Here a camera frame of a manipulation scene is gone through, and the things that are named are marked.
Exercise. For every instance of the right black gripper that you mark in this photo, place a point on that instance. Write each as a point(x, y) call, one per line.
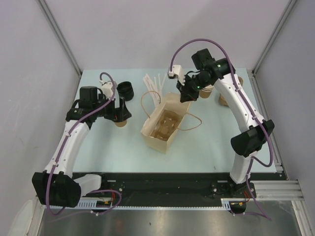
point(186, 94)

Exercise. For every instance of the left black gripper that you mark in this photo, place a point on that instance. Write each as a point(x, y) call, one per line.
point(120, 114)

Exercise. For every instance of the brown paper coffee cup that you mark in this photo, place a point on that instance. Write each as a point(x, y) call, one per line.
point(121, 124)

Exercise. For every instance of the single brown pulp carrier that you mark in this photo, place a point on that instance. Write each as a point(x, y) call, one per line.
point(166, 125)

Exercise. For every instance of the tan paper bag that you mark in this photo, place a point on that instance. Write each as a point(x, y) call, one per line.
point(170, 101)

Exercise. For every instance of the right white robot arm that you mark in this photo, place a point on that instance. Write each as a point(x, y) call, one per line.
point(254, 129)

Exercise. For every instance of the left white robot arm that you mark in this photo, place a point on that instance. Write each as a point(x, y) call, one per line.
point(55, 185)

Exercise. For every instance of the stack of paper cups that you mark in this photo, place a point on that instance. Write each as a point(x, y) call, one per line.
point(206, 91)

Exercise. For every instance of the stack of black lids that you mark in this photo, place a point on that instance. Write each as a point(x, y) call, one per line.
point(125, 90)

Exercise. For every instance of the pile of white straws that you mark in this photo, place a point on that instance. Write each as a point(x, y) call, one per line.
point(155, 86)

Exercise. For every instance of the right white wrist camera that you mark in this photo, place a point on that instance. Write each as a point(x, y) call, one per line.
point(177, 72)

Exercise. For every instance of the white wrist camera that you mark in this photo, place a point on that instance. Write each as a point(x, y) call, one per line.
point(177, 72)
point(108, 88)

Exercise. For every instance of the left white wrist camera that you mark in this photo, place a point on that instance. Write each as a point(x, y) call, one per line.
point(108, 88)

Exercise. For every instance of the white cable duct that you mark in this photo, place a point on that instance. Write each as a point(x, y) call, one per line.
point(103, 205)

